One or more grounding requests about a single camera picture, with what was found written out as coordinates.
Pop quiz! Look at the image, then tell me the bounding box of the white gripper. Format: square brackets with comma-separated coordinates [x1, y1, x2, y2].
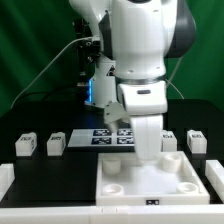
[104, 81, 168, 160]

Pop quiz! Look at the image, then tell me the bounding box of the white square tabletop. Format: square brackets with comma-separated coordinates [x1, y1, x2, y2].
[96, 151, 210, 206]

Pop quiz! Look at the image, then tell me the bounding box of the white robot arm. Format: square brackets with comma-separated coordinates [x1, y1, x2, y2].
[69, 0, 196, 160]

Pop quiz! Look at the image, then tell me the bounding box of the white tag sheet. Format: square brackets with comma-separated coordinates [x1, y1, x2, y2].
[68, 128, 134, 147]

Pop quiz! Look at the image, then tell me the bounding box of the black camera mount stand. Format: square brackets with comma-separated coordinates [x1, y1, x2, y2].
[73, 18, 100, 87]

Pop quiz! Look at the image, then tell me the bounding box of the white camera cable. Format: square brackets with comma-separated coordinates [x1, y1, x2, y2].
[10, 37, 93, 109]

